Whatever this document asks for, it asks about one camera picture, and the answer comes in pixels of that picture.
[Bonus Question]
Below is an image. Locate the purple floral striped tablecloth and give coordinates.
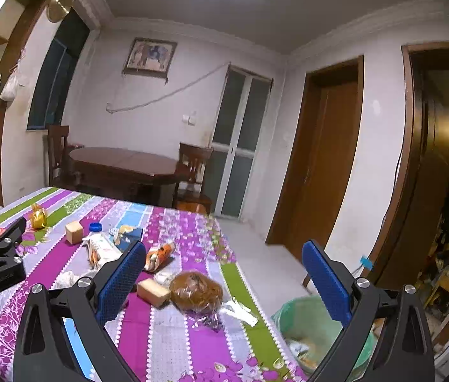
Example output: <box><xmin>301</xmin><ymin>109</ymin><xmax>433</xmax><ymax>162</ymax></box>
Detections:
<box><xmin>0</xmin><ymin>187</ymin><xmax>306</xmax><ymax>381</ymax></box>

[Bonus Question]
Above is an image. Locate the white crumpled paper scrap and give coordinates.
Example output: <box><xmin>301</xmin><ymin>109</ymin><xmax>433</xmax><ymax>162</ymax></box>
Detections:
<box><xmin>220</xmin><ymin>298</ymin><xmax>258</xmax><ymax>327</ymax></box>

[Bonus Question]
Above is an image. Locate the brown wooden door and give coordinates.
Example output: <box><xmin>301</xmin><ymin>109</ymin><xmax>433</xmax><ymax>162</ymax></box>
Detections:
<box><xmin>266</xmin><ymin>55</ymin><xmax>366</xmax><ymax>251</ymax></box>

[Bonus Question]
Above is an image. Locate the yellow sponge cube far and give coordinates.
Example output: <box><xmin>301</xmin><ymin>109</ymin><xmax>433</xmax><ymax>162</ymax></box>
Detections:
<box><xmin>65</xmin><ymin>221</ymin><xmax>85</xmax><ymax>245</ymax></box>

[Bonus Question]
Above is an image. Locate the yellow sponge cube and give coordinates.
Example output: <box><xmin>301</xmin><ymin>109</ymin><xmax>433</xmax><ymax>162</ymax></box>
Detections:
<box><xmin>65</xmin><ymin>221</ymin><xmax>85</xmax><ymax>245</ymax></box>
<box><xmin>136</xmin><ymin>279</ymin><xmax>171</xmax><ymax>309</ymax></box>

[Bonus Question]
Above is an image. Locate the round dark wooden table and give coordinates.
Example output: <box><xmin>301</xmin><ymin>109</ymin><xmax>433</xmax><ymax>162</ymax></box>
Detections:
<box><xmin>69</xmin><ymin>147</ymin><xmax>190</xmax><ymax>205</ymax></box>

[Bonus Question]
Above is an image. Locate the large orange white carton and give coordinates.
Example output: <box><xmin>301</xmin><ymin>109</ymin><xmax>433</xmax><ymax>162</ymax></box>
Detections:
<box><xmin>82</xmin><ymin>232</ymin><xmax>122</xmax><ymax>270</ymax></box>

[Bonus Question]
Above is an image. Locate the white round lid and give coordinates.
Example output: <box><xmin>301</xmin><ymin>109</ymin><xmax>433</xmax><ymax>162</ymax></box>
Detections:
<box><xmin>154</xmin><ymin>271</ymin><xmax>176</xmax><ymax>287</ymax></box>

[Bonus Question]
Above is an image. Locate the wall cable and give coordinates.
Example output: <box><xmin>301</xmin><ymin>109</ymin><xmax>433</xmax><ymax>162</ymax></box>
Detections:
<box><xmin>105</xmin><ymin>61</ymin><xmax>232</xmax><ymax>115</ymax></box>

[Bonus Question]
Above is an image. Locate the white crumpled tissue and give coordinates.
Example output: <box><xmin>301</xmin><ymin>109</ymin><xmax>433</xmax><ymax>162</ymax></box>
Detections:
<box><xmin>51</xmin><ymin>271</ymin><xmax>78</xmax><ymax>290</ymax></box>

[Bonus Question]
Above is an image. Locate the framed wall picture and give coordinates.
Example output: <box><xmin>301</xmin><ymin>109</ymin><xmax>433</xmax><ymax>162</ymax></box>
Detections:
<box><xmin>123</xmin><ymin>37</ymin><xmax>178</xmax><ymax>79</ymax></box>

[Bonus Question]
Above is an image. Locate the brown bread in plastic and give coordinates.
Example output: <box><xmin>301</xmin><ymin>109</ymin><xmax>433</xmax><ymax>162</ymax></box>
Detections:
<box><xmin>169</xmin><ymin>271</ymin><xmax>224</xmax><ymax>329</ymax></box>

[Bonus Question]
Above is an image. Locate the wooden chair right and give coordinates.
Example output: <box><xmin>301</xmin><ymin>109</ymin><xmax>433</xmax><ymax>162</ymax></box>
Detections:
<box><xmin>172</xmin><ymin>142</ymin><xmax>212</xmax><ymax>214</ymax></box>

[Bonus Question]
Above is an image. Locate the green bag trash bin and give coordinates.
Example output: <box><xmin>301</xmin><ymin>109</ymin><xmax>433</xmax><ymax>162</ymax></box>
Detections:
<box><xmin>270</xmin><ymin>295</ymin><xmax>379</xmax><ymax>377</ymax></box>

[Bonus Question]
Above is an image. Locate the white glass double door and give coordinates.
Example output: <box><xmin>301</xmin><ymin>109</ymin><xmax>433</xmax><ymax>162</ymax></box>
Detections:
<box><xmin>203</xmin><ymin>67</ymin><xmax>273</xmax><ymax>218</ymax></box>

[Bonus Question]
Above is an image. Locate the dark window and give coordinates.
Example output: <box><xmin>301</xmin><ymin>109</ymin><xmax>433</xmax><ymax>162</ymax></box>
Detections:
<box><xmin>27</xmin><ymin>9</ymin><xmax>90</xmax><ymax>130</ymax></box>

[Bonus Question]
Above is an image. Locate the wooden chair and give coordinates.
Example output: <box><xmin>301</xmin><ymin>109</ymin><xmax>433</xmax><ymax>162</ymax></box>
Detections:
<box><xmin>46</xmin><ymin>125</ymin><xmax>75</xmax><ymax>189</ymax></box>
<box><xmin>172</xmin><ymin>142</ymin><xmax>212</xmax><ymax>214</ymax></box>

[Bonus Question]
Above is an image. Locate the hanging white plastic bag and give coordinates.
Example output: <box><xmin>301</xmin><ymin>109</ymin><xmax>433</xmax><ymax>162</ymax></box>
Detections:
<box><xmin>0</xmin><ymin>65</ymin><xmax>19</xmax><ymax>103</ymax></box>

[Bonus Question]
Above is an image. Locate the gold foil wrapped candy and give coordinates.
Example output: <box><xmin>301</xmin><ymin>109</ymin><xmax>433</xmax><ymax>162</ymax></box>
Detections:
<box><xmin>29</xmin><ymin>203</ymin><xmax>47</xmax><ymax>230</ymax></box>

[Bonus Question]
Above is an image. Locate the white wall switch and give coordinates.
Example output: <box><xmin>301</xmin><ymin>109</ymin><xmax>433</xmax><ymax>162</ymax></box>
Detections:
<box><xmin>182</xmin><ymin>115</ymin><xmax>196</xmax><ymax>126</ymax></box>

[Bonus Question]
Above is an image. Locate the blue milk carton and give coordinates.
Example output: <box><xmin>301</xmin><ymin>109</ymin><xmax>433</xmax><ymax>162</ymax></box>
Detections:
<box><xmin>114</xmin><ymin>225</ymin><xmax>143</xmax><ymax>252</ymax></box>

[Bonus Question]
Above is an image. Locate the wooden chair left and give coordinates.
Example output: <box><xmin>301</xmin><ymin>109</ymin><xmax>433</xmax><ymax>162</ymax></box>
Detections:
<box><xmin>46</xmin><ymin>125</ymin><xmax>75</xmax><ymax>189</ymax></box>

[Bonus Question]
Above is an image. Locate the gold round wall clock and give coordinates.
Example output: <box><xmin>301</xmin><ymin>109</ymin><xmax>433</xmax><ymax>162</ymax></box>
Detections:
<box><xmin>46</xmin><ymin>0</ymin><xmax>73</xmax><ymax>23</ymax></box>

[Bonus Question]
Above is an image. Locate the small orange white carton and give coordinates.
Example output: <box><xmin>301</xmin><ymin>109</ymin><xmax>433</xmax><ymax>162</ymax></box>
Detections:
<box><xmin>144</xmin><ymin>243</ymin><xmax>176</xmax><ymax>273</ymax></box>

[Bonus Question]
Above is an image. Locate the yellow sponge cube near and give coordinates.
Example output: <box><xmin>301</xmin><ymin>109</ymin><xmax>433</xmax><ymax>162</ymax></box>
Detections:
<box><xmin>136</xmin><ymin>279</ymin><xmax>171</xmax><ymax>309</ymax></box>

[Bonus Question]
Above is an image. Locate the blue bottle cap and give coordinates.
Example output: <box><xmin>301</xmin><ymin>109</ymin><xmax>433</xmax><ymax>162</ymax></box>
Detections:
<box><xmin>89</xmin><ymin>223</ymin><xmax>103</xmax><ymax>233</ymax></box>

